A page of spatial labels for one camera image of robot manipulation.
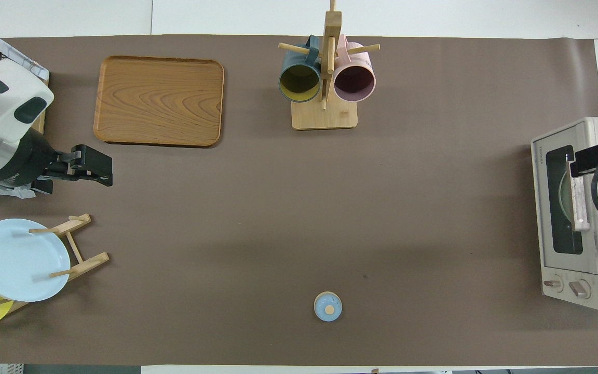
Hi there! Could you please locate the wooden mug rack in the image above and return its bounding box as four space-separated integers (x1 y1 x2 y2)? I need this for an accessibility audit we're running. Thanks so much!
278 0 381 130

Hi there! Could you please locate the dark teal mug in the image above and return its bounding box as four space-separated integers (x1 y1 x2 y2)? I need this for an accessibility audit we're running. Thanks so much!
278 35 322 103

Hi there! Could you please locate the light blue plate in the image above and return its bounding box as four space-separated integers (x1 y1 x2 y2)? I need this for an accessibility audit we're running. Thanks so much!
0 218 71 302

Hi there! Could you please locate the pale green plate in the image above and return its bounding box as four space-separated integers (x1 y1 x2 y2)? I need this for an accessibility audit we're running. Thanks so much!
559 170 574 229

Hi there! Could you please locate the white crumpled cloth piece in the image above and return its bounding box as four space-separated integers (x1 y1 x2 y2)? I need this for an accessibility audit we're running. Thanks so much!
0 179 36 199

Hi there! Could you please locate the white checkered cloth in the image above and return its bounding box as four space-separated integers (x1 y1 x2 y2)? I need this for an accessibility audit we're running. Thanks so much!
0 20 49 81

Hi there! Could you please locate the brown table mat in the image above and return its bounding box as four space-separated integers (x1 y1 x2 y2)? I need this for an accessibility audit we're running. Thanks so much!
0 35 598 366

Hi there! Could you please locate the wooden serving tray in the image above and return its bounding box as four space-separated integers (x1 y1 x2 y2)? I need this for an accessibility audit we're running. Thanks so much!
93 56 225 148

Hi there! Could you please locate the wooden plate rack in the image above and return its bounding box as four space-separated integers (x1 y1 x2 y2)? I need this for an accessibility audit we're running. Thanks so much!
0 213 110 315

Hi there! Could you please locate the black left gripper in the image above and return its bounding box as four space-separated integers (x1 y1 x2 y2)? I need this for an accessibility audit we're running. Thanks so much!
0 129 114 195

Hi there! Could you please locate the pink mug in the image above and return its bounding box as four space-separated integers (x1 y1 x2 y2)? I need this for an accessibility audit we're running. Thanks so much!
333 34 377 103

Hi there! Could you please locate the beige toaster oven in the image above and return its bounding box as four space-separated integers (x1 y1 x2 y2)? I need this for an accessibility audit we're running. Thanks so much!
531 117 598 312

